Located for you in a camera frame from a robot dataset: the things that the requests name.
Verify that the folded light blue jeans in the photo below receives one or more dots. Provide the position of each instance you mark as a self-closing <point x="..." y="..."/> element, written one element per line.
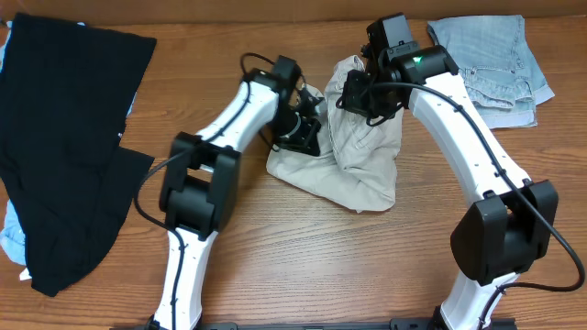
<point x="499" y="70"/>

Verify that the black garment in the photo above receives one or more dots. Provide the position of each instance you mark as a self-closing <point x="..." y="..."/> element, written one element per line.
<point x="65" y="93"/>

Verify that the beige khaki shorts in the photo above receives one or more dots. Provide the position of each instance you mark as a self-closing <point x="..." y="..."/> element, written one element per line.
<point x="356" y="166"/>

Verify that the light blue garment underneath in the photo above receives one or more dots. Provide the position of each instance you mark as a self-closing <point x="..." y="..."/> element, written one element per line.
<point x="12" y="236"/>

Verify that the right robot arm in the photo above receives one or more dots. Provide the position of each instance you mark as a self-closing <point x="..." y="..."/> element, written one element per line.
<point x="509" y="219"/>

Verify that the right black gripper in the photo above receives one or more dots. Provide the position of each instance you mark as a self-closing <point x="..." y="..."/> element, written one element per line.
<point x="354" y="92"/>

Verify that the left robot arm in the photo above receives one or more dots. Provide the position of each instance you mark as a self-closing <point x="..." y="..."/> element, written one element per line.
<point x="200" y="185"/>

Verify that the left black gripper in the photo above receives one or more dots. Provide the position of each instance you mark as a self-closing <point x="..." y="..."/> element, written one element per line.
<point x="304" y="136"/>

